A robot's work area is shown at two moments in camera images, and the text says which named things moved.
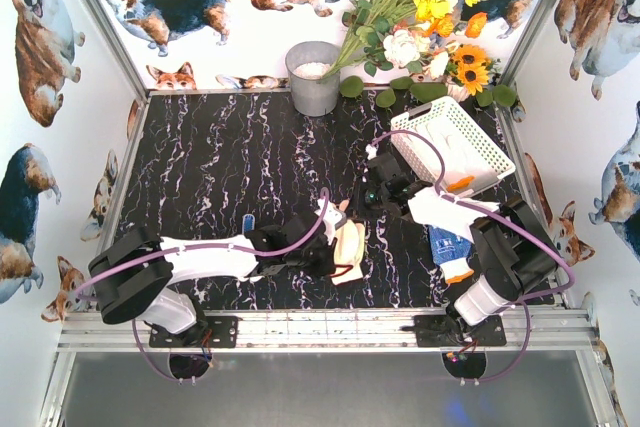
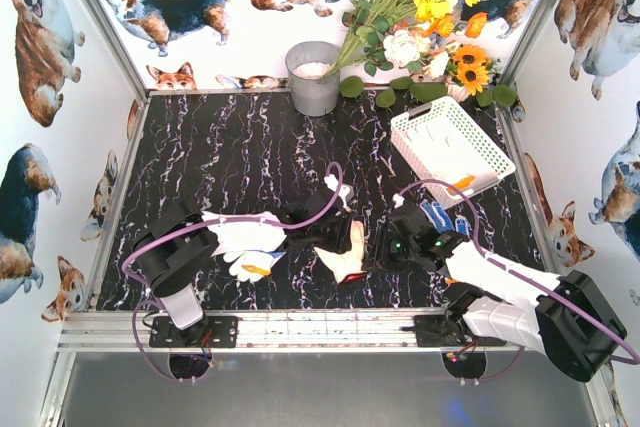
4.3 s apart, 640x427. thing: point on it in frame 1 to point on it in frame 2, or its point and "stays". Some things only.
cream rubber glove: (349, 250) stays
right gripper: (370, 189) to (379, 245)
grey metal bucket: (305, 63) stays
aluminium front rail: (532, 331) stays
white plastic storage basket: (474, 159) stays
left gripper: (325, 252) to (347, 232)
